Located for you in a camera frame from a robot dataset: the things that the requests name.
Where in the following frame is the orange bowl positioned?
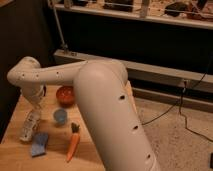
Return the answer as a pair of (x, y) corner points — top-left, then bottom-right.
(56, 86), (75, 106)

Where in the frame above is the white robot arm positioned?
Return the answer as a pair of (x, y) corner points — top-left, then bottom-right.
(7, 57), (161, 171)

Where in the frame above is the white bottle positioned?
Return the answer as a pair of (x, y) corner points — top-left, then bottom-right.
(19, 109), (41, 142)

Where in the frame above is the blue sponge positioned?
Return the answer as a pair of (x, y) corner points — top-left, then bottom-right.
(31, 132), (49, 157)

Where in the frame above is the toy carrot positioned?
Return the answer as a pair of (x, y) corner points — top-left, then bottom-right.
(66, 122), (80, 162)

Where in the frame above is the black cable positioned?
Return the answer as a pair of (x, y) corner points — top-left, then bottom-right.
(141, 56), (213, 143)

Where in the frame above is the wooden shelf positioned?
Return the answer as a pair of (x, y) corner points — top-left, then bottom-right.
(54, 3), (213, 30)

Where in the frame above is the black white striped block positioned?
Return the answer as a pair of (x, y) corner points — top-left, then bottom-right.
(43, 86), (46, 97)

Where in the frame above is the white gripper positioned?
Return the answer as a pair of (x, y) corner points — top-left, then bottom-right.
(21, 85), (44, 111)

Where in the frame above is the metal stand pole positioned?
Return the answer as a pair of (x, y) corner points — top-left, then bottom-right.
(49, 0), (77, 56)

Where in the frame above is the small blue cup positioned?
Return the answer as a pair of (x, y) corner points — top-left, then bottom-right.
(53, 108), (67, 125)

